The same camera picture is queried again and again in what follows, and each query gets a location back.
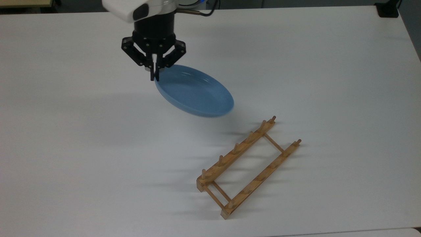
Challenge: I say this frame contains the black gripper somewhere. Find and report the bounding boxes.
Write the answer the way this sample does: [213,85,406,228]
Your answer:
[121,14,187,82]

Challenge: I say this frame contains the blue round plate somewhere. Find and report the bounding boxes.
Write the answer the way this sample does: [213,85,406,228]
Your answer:
[154,64,235,118]

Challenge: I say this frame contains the black clamp mount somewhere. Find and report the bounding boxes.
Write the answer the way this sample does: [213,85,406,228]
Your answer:
[375,0,403,18]

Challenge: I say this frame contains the beige wooden furniture edge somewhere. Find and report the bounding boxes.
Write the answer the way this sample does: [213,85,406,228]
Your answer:
[0,0,54,8]

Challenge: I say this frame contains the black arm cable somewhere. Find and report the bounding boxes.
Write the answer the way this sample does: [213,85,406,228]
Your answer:
[176,0,221,17]

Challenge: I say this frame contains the wooden plate rack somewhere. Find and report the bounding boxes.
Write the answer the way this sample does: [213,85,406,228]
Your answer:
[196,116,302,220]

